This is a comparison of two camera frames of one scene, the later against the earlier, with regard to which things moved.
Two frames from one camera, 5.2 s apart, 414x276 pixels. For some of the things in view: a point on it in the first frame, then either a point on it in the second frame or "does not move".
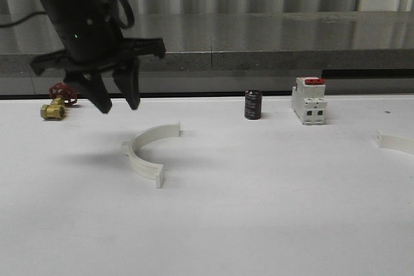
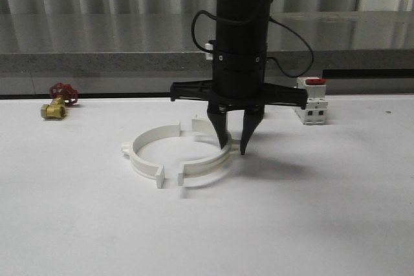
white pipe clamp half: (130, 147) does not move
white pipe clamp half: (396, 143) to (210, 168)
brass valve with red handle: (63, 96) does not move
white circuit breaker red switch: (308, 100) does not move
